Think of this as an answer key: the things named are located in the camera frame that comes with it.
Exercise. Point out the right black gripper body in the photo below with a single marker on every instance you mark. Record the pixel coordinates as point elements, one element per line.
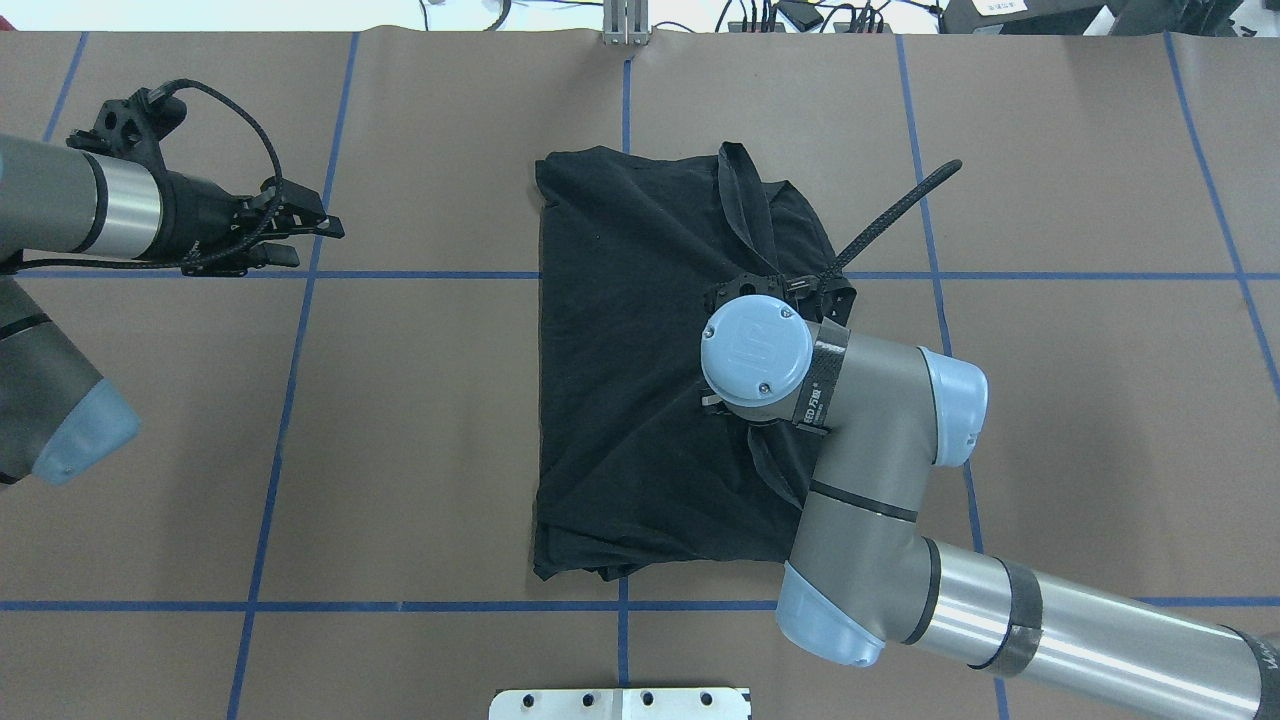
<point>712,401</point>

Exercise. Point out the black graphic t-shirt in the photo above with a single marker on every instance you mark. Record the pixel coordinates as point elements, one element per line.
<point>633,470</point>

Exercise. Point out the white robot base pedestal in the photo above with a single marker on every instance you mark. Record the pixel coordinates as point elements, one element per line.
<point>623,703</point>

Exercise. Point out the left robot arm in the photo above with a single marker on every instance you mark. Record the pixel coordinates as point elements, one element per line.
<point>62,413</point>

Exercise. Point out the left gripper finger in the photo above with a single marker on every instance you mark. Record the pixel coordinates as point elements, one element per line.
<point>301,212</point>
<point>280,255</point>

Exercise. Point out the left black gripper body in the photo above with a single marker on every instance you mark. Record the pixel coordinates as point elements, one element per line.
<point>197,215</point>

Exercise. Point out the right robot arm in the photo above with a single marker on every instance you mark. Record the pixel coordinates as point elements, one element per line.
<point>860,575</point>

